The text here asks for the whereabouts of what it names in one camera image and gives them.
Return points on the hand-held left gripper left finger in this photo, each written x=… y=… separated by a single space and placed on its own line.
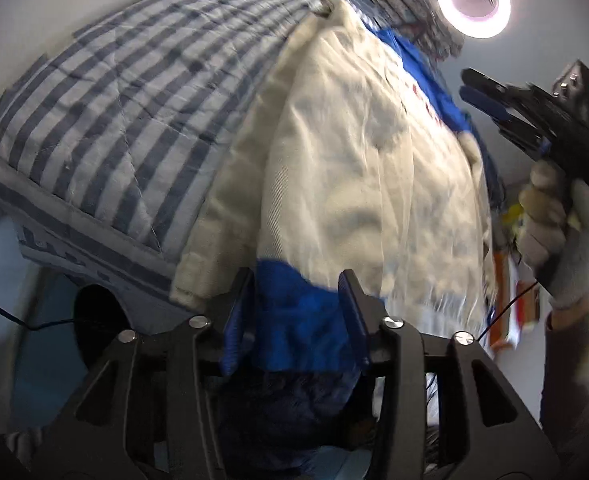
x=234 y=330

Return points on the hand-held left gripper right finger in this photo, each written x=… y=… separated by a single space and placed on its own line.
x=352 y=320

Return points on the person's right hand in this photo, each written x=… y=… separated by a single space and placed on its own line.
x=544 y=240

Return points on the person's right forearm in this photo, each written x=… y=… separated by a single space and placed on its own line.
x=569 y=385

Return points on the cream and blue jacket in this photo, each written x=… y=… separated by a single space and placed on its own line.
x=344 y=170

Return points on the blue striped quilt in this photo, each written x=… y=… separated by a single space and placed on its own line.
x=124 y=120

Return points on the yellow box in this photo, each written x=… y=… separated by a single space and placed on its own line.
x=514 y=215

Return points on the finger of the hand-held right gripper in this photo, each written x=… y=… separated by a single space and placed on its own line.
x=522 y=135
x=482 y=102

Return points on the table with orange cloth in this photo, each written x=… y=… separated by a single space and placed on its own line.
x=502 y=310

